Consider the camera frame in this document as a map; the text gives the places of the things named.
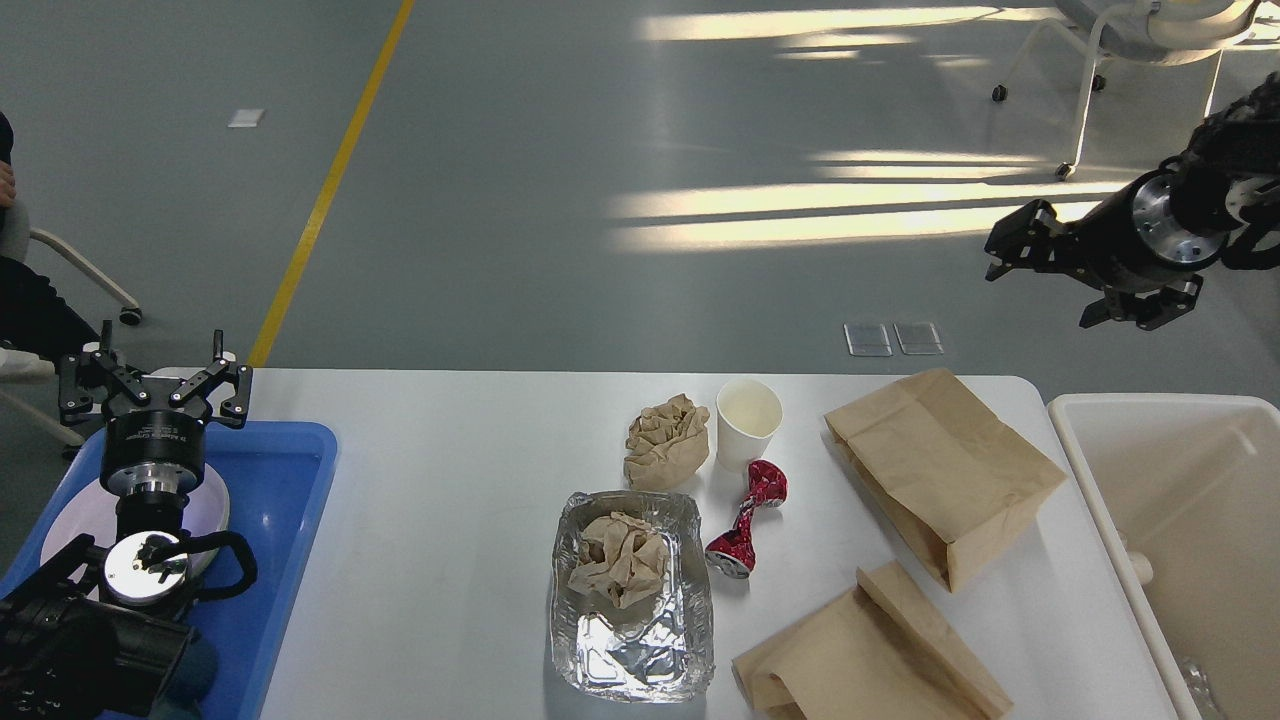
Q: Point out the white plastic bin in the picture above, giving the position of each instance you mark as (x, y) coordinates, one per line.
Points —
(1194, 481)

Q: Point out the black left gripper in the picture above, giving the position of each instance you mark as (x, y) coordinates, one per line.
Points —
(152, 443)

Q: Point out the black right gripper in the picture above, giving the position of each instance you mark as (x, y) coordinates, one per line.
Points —
(1159, 229)

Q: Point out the seated person at left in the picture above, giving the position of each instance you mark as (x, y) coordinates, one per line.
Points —
(34, 317)

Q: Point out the crumpled brown paper in tray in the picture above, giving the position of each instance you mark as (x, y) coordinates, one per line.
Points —
(622, 558)

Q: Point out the white floor marker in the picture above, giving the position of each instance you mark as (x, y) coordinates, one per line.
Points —
(246, 118)

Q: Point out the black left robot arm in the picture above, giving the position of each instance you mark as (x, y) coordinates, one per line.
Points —
(99, 629)

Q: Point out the blue plastic tray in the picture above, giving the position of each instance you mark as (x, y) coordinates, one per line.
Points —
(278, 475)

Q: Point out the tall white paper cup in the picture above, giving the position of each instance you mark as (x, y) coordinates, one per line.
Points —
(748, 414)

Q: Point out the floor socket plate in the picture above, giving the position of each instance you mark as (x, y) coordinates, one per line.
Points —
(919, 338)
(868, 340)

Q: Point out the crumpled brown paper ball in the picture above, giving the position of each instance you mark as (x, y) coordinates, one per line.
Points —
(666, 444)

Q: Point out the crushed red can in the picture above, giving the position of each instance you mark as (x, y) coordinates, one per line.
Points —
(733, 552)

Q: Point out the pink plastic plate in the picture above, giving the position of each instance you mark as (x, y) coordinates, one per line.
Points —
(92, 511)

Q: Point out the aluminium foil tray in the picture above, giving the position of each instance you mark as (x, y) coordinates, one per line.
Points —
(661, 649)

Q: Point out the brown paper bag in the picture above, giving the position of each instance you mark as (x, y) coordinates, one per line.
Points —
(879, 651)
(958, 483)

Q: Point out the short white paper cup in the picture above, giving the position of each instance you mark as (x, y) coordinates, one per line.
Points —
(1139, 562)

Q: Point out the brown paper bag front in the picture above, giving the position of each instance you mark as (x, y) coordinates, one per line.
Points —
(879, 651)

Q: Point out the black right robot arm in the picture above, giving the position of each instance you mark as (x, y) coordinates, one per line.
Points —
(1237, 147)

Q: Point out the dark teal mug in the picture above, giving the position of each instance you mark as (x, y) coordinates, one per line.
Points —
(189, 684)

